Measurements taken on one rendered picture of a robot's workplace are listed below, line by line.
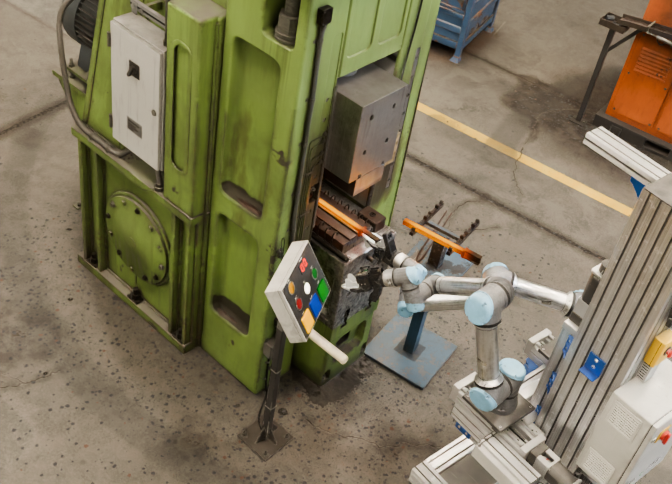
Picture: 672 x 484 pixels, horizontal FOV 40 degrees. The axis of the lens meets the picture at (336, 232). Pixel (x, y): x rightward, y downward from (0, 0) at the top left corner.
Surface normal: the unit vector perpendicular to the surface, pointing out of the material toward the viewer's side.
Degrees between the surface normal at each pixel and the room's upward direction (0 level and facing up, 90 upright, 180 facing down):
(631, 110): 87
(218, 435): 0
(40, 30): 0
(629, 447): 90
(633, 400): 0
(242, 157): 89
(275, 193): 89
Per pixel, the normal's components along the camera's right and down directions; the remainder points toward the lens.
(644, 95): -0.55, 0.49
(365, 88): 0.14, -0.75
